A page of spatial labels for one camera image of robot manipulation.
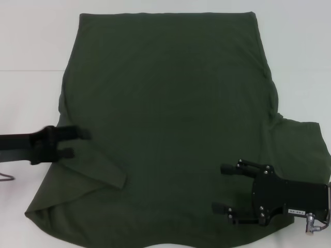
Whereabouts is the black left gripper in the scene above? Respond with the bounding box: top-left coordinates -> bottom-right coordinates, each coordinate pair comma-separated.
0,125 -> 92,166

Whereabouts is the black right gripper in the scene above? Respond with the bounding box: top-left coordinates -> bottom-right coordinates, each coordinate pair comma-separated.
212,158 -> 329,226

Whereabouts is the dark green shirt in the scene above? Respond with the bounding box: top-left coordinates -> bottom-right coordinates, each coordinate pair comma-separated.
24,11 -> 331,242

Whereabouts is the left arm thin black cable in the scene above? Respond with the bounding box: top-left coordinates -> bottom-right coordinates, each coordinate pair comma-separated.
0,171 -> 16,183

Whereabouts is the right arm thin grey cable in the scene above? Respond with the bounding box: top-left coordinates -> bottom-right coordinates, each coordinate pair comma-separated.
319,181 -> 331,231

